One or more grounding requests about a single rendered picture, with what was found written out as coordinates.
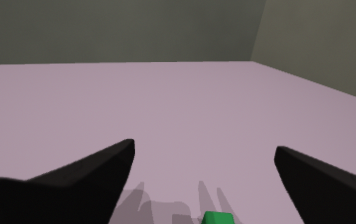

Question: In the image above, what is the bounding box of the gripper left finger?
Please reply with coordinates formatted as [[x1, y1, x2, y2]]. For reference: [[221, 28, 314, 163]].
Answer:
[[0, 139, 135, 224]]

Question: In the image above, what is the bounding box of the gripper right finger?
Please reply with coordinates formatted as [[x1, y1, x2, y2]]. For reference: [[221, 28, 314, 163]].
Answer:
[[274, 146, 356, 224]]

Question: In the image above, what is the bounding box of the green rectangular post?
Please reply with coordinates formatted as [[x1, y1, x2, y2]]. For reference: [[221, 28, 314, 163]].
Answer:
[[201, 211, 235, 224]]

